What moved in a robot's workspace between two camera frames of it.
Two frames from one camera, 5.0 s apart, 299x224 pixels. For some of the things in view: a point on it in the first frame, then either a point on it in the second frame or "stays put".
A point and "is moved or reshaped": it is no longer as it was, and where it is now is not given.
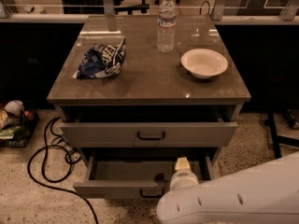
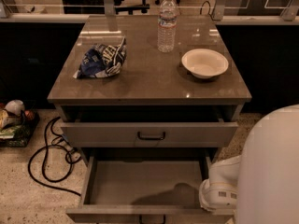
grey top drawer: x=149 y=126 stays put
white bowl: x=204 y=63 stays put
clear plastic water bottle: x=166 y=22 stays put
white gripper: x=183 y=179 -> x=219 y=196
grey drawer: x=137 y=173 is moved or reshaped
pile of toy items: x=17 y=125 stays put
